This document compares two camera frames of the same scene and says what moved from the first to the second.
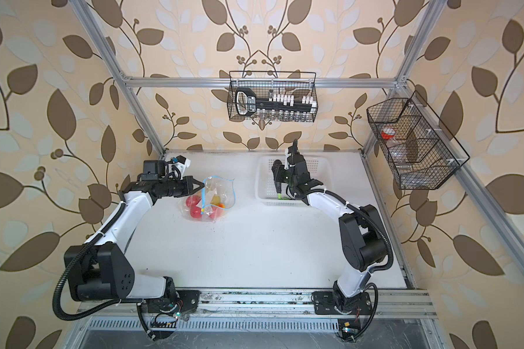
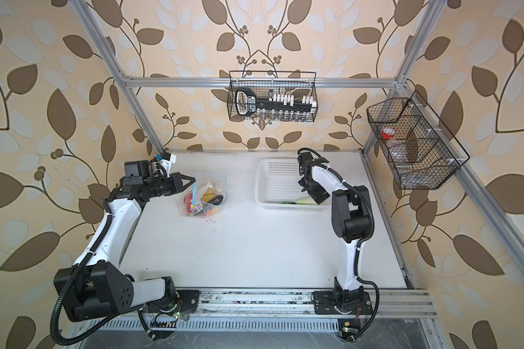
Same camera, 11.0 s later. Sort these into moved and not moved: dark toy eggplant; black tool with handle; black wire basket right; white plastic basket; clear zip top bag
Moved: clear zip top bag; dark toy eggplant
Not moved: black wire basket right; white plastic basket; black tool with handle
